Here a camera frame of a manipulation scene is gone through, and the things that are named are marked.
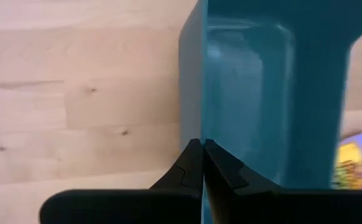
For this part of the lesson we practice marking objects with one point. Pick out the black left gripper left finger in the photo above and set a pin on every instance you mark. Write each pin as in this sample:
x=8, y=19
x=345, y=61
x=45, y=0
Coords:
x=190, y=168

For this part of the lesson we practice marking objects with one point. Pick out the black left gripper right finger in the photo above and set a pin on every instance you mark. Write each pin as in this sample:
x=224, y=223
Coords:
x=221, y=168

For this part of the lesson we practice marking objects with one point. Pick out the blue plastic bin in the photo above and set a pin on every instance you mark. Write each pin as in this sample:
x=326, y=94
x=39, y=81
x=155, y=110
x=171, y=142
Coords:
x=249, y=93

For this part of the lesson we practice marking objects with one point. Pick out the yellow purple Sour Patch bag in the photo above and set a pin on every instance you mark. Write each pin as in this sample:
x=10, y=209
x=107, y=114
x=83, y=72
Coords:
x=352, y=165

